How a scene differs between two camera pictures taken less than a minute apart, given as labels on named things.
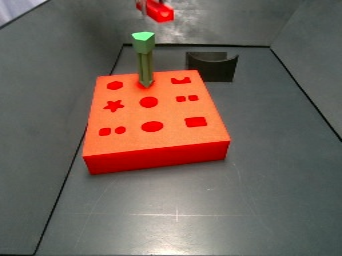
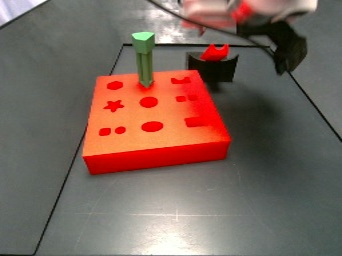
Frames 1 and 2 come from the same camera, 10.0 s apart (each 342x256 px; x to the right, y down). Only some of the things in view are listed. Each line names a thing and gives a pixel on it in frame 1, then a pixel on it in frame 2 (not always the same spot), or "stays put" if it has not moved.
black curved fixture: x=214 y=65 stays put
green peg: x=143 y=42 stays put
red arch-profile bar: x=160 y=12 to x=214 y=54
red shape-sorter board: x=152 y=127 stays put
